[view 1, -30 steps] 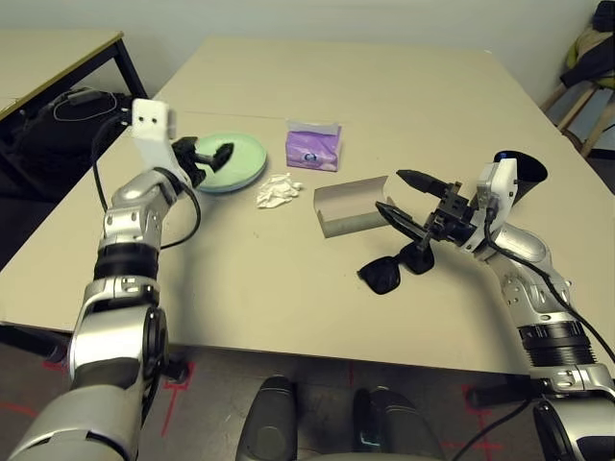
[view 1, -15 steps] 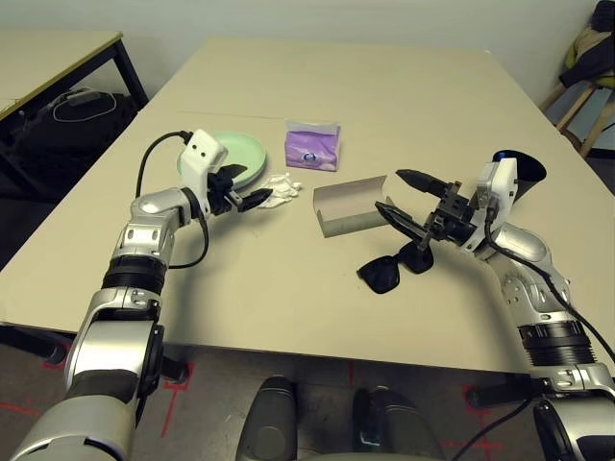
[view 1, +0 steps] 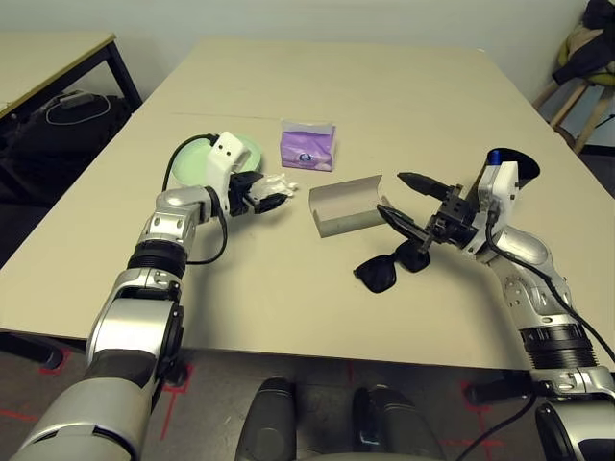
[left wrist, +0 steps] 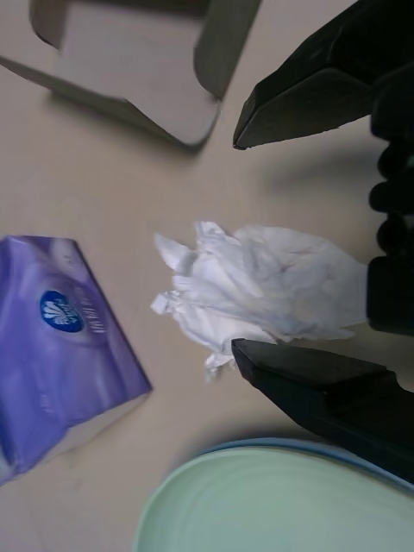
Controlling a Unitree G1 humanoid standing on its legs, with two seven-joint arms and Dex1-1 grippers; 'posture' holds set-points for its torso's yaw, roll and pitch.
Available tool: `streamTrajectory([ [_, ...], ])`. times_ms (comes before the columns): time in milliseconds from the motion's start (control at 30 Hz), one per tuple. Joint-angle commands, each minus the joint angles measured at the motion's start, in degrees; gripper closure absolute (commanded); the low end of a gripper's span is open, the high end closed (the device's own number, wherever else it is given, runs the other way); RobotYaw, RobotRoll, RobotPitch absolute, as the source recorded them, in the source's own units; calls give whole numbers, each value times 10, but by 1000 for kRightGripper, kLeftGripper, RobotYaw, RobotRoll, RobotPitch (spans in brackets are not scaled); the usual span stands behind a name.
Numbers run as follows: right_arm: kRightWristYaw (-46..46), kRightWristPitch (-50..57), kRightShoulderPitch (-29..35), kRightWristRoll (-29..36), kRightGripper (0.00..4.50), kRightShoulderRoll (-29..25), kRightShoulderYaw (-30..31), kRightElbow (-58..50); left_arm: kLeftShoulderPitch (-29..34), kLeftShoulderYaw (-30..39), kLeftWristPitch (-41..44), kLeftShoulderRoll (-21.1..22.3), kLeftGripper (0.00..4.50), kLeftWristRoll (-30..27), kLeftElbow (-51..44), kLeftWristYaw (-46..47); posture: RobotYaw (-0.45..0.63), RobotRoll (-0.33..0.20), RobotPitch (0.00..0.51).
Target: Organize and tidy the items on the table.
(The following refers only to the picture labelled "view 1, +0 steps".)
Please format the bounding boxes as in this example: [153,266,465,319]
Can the beige side table black legs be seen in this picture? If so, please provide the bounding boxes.
[0,32,144,119]

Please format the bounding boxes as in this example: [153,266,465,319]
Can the grey glasses case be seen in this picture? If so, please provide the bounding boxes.
[308,173,403,239]

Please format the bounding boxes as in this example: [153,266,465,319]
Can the dark jacket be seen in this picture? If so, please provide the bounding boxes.
[551,0,615,87]

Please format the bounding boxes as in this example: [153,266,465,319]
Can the white tissue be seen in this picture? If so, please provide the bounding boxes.
[252,173,300,212]

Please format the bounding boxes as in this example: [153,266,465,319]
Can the grey left robot leg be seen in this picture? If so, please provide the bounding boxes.
[238,376,299,461]

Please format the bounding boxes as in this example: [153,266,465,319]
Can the grey robot leg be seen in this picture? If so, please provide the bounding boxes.
[238,376,299,461]
[352,383,446,461]

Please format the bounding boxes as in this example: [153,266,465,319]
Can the black bag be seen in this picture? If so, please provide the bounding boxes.
[0,93,138,207]

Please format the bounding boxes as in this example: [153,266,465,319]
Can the wooden stool green seat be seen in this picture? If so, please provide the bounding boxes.
[531,71,615,155]

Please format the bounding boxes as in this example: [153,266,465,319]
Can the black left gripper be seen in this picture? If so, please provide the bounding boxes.
[225,170,290,218]

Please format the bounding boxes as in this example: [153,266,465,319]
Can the green plastic plate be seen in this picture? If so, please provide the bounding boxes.
[170,133,264,189]

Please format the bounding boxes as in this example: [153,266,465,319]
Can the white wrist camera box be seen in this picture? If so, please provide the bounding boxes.
[475,160,521,227]
[206,131,252,193]

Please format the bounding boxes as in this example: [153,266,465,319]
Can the white cable loop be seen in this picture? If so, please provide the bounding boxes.
[45,93,111,127]

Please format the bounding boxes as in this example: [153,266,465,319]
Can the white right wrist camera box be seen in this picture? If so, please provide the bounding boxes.
[475,160,521,227]

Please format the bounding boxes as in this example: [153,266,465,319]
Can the grey power adapter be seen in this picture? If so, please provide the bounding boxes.
[57,93,95,108]

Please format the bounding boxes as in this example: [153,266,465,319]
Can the grey right robot leg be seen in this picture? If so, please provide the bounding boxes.
[352,383,446,461]

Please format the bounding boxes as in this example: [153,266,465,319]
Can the black pen cup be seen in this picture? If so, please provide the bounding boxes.
[473,147,542,193]

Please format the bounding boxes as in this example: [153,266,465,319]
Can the black left wrist camera cable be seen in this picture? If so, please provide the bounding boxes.
[161,133,230,266]

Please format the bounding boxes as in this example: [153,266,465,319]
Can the black sunglasses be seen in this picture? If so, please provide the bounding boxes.
[353,239,431,294]

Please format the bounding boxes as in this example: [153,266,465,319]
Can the purple tissue pack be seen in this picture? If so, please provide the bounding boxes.
[280,118,337,173]

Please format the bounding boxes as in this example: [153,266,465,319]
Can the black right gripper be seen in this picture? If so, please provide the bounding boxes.
[376,171,482,254]

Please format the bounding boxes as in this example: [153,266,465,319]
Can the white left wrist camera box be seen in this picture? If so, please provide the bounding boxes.
[206,131,252,193]

